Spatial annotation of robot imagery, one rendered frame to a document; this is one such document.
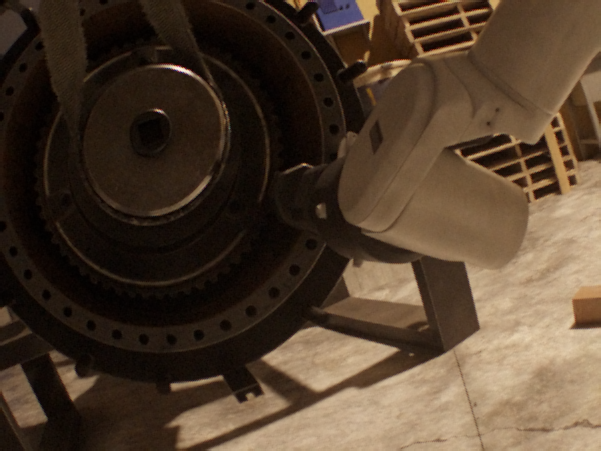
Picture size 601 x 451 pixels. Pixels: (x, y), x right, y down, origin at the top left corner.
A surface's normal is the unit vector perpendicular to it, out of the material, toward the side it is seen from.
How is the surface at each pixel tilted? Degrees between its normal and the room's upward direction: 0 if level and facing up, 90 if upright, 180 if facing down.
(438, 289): 90
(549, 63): 115
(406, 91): 53
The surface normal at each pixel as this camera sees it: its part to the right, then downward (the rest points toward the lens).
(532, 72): -0.32, 0.51
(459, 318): 0.39, -0.04
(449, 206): 0.22, 0.27
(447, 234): 0.04, 0.65
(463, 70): -0.32, -0.54
